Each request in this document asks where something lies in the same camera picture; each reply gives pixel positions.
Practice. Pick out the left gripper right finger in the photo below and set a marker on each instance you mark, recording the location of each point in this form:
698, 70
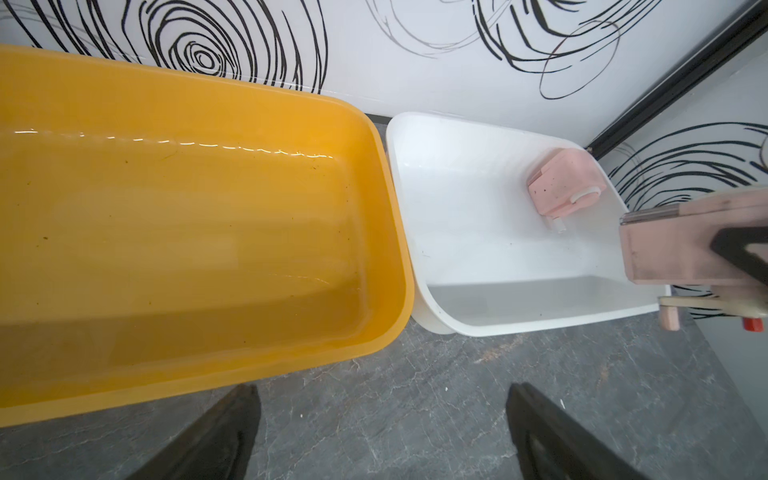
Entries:
552, 445

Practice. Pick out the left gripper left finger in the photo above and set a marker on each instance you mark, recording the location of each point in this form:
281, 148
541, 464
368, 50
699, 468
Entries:
218, 445

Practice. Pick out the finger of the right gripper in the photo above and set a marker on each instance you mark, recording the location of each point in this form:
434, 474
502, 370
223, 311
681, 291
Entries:
732, 244

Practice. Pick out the pink sharpener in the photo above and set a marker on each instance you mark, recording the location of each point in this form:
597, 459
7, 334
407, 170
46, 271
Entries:
669, 245
569, 181

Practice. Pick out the white plastic storage box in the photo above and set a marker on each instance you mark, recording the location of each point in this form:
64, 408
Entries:
485, 263

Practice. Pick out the yellow plastic storage box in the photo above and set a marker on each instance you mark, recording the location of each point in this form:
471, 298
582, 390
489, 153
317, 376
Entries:
164, 233

